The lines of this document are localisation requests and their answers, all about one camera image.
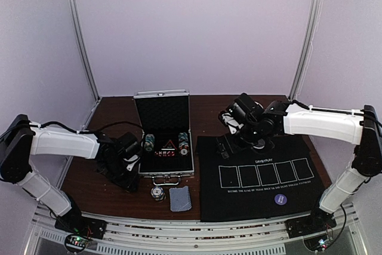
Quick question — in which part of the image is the left aluminium frame post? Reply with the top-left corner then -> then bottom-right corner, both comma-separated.
68,0 -> 100,101

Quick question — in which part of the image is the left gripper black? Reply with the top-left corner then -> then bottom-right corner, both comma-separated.
103,158 -> 140,193

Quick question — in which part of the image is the front aluminium rail base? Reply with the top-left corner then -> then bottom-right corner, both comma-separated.
25,202 -> 369,255

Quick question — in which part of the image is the blue playing card deck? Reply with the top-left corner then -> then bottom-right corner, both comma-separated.
169,186 -> 192,212

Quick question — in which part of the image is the left round circuit board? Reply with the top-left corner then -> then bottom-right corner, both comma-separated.
64,234 -> 90,253

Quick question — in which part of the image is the aluminium frame post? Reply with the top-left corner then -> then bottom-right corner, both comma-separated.
68,0 -> 100,101
288,0 -> 322,100

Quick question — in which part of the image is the right chip stack in case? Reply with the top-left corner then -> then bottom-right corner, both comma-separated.
178,132 -> 190,156

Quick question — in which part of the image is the round circuit board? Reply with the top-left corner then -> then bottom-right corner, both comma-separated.
64,234 -> 90,253
303,234 -> 335,253

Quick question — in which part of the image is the right aluminium frame post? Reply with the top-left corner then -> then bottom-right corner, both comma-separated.
288,0 -> 322,100

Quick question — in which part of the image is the chip stack in case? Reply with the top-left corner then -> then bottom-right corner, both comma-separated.
143,134 -> 155,152
178,132 -> 190,156

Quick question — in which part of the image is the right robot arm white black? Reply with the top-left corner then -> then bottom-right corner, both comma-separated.
217,93 -> 381,232

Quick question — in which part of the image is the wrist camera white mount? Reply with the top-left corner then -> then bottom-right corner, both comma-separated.
124,155 -> 140,171
218,112 -> 244,134

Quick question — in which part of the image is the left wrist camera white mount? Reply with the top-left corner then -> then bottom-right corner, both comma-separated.
124,155 -> 140,171

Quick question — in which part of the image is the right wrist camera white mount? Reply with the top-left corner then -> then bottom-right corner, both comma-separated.
218,112 -> 244,134

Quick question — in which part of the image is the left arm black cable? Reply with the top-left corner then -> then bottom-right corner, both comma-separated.
28,121 -> 144,139

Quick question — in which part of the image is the purple small blind button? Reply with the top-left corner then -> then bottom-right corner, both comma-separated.
274,193 -> 288,206

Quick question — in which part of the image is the clear acrylic dealer button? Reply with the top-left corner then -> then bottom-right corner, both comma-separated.
252,139 -> 266,150

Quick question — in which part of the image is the left chip stack in case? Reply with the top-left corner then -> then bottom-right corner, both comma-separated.
143,134 -> 155,152

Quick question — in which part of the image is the black triangular all-in button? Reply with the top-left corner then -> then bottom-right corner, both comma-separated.
161,140 -> 177,151

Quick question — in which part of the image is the red dice row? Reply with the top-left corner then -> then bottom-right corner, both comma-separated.
155,150 -> 176,158

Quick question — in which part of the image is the black poker mat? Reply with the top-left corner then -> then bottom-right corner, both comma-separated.
196,136 -> 325,222

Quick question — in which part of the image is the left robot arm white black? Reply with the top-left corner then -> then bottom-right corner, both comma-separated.
1,114 -> 141,234

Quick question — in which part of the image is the aluminium poker case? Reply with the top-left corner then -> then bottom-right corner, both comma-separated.
134,90 -> 195,187

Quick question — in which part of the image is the right round circuit board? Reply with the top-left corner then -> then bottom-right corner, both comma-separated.
303,234 -> 335,253

